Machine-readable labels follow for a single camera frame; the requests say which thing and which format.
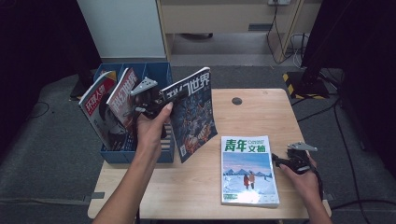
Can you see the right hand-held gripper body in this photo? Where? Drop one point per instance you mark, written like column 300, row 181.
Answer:
column 298, row 161

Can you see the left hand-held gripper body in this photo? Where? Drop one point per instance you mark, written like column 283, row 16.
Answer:
column 149, row 101

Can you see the red-brown cover magazine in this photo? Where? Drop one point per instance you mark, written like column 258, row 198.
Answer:
column 123, row 99

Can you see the dark blue cover magazine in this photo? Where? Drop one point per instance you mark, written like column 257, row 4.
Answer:
column 194, row 121

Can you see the snowy landscape magazine green title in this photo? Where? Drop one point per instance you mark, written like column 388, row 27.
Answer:
column 249, row 174

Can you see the portrait cover magazine red masthead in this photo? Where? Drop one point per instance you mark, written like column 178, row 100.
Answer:
column 99, row 112

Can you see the blue plastic file rack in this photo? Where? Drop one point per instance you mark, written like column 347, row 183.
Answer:
column 124, row 157

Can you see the person's right hand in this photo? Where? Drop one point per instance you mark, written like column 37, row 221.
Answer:
column 306, row 185

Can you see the person's left hand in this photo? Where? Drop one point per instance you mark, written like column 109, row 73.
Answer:
column 149, row 137

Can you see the grey tape piece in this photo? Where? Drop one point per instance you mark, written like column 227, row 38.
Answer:
column 329, row 197
column 96, row 196

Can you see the grey round table grommet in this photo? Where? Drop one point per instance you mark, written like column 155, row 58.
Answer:
column 237, row 101

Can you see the black stand with striped base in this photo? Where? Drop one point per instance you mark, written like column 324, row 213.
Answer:
column 308, row 84
column 82, row 84

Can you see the white cabinet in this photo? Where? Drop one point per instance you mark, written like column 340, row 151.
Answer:
column 124, row 28

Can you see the black curtain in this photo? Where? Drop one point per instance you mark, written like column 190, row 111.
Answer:
column 37, row 46
column 373, row 62

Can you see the white power strip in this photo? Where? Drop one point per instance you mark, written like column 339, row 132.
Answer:
column 278, row 2

